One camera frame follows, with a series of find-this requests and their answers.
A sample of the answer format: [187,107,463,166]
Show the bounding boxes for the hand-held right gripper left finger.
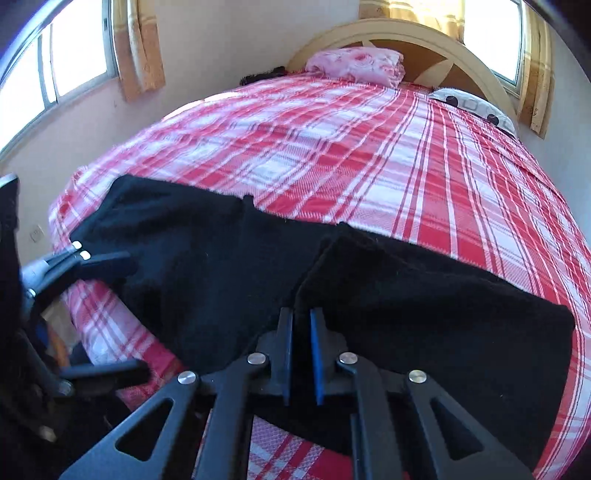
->
[59,307,295,480]

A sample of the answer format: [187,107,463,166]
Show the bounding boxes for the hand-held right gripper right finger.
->
[309,307,536,480]

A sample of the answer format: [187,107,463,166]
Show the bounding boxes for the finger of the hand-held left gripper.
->
[21,240,137,305]
[58,359,151,398]

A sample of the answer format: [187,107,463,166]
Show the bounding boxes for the black pants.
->
[69,174,575,480]

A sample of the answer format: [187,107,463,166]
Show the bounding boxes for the red plaid bedspread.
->
[48,71,591,480]

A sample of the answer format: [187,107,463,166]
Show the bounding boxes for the metal framed window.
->
[463,0,525,88]
[0,0,120,155]

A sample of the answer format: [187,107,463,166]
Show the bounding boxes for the yellow patterned curtain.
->
[517,0,555,139]
[359,0,465,35]
[113,0,166,101]

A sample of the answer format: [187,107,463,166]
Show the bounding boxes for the dark cloth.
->
[240,66,289,86]

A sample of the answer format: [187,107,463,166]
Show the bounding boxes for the white patterned pillow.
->
[427,88,518,138]

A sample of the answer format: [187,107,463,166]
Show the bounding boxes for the pink floral pillow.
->
[305,47,406,88]

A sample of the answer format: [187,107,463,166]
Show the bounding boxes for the cream wooden headboard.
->
[286,18,518,123]

